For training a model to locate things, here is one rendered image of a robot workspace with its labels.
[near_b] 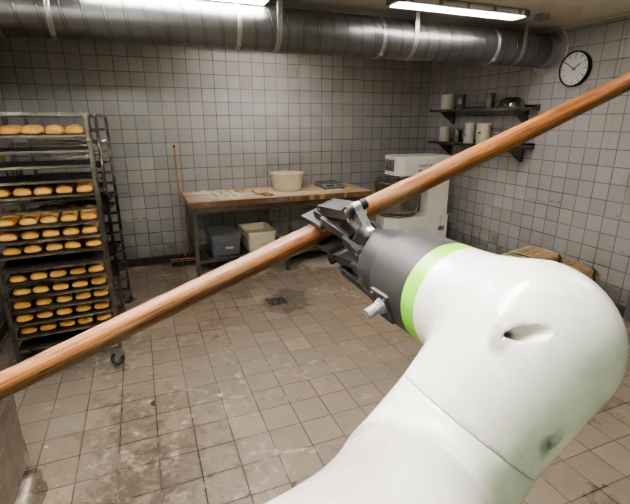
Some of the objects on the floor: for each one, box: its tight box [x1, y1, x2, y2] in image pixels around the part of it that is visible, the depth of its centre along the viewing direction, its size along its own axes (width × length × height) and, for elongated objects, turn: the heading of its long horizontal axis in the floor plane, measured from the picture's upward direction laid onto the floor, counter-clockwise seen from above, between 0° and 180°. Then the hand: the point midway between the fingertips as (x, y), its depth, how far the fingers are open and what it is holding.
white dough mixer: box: [374, 153, 451, 237], centre depth 554 cm, size 92×59×132 cm, turn 112°
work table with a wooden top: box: [181, 182, 372, 278], centre depth 538 cm, size 220×80×90 cm, turn 112°
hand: (324, 229), depth 60 cm, fingers closed on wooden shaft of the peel, 3 cm apart
